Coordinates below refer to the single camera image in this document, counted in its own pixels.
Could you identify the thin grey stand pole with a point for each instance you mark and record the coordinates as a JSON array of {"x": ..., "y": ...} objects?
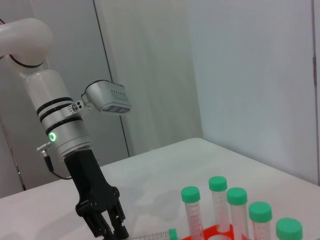
[{"x": 12, "y": 155}]

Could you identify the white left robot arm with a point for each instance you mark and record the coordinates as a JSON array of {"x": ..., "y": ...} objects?
[{"x": 45, "y": 87}]

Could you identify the tall white cabinet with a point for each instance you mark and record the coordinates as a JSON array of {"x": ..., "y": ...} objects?
[{"x": 150, "y": 75}]

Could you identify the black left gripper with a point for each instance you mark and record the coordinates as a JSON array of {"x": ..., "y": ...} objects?
[{"x": 90, "y": 185}]

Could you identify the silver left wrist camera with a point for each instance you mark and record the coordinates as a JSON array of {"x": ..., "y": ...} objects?
[{"x": 110, "y": 97}]

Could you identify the clear tube green cap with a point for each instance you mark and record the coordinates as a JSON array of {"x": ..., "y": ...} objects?
[
  {"x": 190, "y": 194},
  {"x": 172, "y": 234},
  {"x": 236, "y": 196},
  {"x": 288, "y": 227},
  {"x": 218, "y": 183},
  {"x": 260, "y": 211}
]

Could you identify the orange test tube rack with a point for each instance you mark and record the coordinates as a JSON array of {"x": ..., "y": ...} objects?
[{"x": 212, "y": 233}]

